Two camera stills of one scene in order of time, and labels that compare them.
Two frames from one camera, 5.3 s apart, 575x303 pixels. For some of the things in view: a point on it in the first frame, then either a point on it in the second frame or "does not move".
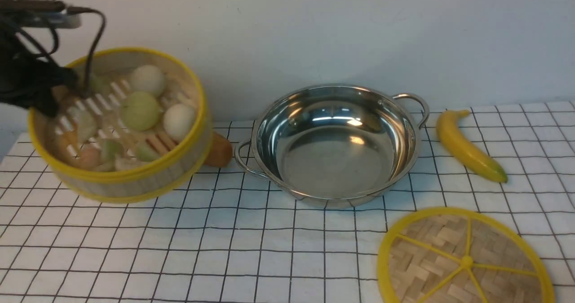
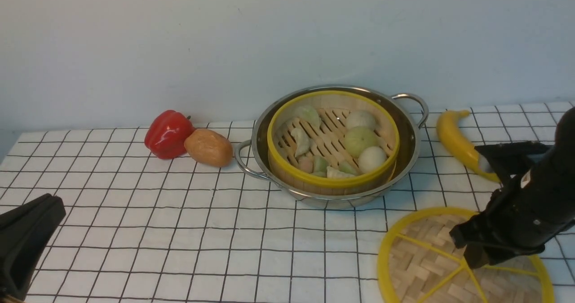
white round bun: x=147 y=78 → x=360 y=118
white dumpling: x=86 y=126 → x=302 y=143
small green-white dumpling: x=137 y=152 → x=332 y=173
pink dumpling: x=90 y=155 → x=306 y=164
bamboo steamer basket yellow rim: x=142 y=131 → x=332 y=142
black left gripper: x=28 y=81 → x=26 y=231
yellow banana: x=452 y=133 does not move
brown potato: x=220 y=152 does not move
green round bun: x=139 y=110 → x=358 y=139
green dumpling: x=111 y=149 → x=320 y=165
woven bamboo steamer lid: x=459 y=255 does not move
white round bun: x=178 y=120 → x=370 y=158
